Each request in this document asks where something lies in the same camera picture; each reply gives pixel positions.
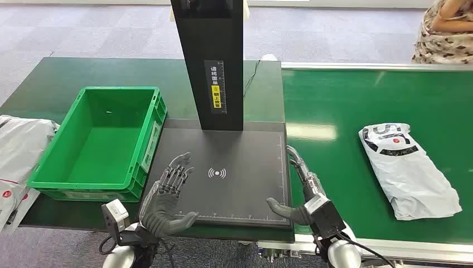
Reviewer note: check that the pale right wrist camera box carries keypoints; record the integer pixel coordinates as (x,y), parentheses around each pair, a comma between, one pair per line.
(325,216)

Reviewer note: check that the dark green table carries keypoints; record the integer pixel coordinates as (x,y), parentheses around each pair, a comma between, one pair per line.
(55,81)

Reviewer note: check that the person behind column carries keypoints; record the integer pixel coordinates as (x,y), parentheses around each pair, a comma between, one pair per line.
(268,57)

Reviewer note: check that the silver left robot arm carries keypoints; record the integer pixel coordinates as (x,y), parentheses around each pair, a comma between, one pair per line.
(120,259)

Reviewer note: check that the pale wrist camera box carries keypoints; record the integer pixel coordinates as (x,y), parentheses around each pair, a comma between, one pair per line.
(115,216)
(325,216)

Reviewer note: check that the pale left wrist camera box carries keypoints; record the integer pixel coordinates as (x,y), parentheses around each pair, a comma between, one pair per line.
(115,216)

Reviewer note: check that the green plastic basket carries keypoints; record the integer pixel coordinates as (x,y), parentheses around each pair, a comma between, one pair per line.
(99,155)

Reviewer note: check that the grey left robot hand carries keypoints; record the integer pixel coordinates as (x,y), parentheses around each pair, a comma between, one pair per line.
(162,207)

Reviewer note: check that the black yellow label sticker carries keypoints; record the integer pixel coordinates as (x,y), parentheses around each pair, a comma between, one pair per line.
(215,88)

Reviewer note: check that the white mailer bag red dot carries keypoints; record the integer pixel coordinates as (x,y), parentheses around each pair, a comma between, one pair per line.
(14,201)

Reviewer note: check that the green conveyor belt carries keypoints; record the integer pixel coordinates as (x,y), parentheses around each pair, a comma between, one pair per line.
(332,103)

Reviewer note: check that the grey plastic mailer bag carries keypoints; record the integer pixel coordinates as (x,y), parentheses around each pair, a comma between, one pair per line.
(22,148)

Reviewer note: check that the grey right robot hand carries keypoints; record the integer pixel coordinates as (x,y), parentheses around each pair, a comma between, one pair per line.
(314,185)

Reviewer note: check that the black weighing device with column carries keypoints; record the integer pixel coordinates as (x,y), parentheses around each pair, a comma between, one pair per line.
(236,155)

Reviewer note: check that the white package with black print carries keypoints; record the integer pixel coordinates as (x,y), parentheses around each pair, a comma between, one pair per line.
(410,174)

